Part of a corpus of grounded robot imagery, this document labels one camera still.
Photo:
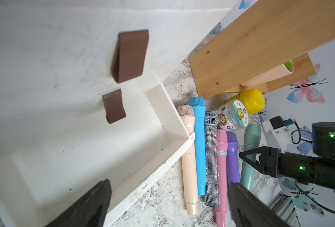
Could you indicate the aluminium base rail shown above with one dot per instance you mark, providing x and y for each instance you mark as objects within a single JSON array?
[{"x": 282, "y": 205}]

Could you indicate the white plastic drawer cabinet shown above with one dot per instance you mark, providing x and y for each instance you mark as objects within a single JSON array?
[{"x": 56, "y": 56}]

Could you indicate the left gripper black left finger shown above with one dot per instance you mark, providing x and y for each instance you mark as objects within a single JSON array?
[{"x": 82, "y": 210}]

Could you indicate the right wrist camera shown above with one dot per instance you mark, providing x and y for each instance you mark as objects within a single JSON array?
[{"x": 279, "y": 128}]

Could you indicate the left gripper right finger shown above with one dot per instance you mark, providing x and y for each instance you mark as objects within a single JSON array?
[{"x": 249, "y": 211}]

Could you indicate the wooden shelf stand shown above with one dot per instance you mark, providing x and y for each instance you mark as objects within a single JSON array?
[{"x": 265, "y": 36}]

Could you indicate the yellow lidded jar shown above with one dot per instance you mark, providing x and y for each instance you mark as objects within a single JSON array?
[{"x": 253, "y": 99}]

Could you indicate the white bottom drawer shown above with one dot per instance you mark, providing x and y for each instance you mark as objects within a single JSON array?
[{"x": 133, "y": 153}]

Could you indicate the rhinestone silver microphone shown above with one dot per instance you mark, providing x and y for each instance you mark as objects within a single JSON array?
[{"x": 211, "y": 197}]

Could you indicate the wooden rolling pin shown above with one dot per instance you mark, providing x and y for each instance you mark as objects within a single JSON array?
[{"x": 191, "y": 196}]

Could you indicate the pink toy microphone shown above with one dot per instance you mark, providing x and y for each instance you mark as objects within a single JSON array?
[{"x": 221, "y": 211}]

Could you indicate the peach pot green plant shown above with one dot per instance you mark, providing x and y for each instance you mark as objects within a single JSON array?
[{"x": 273, "y": 74}]

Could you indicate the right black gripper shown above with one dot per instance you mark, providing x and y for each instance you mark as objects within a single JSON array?
[{"x": 263, "y": 159}]

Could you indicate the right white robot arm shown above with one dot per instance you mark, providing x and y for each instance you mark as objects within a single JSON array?
[{"x": 319, "y": 170}]

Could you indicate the blue toy microphone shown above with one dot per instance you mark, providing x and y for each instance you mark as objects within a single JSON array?
[{"x": 199, "y": 108}]

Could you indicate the green label round tin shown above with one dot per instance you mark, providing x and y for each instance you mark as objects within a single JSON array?
[{"x": 232, "y": 116}]

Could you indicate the purple toy microphone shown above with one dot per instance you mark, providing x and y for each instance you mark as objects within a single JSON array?
[{"x": 233, "y": 175}]

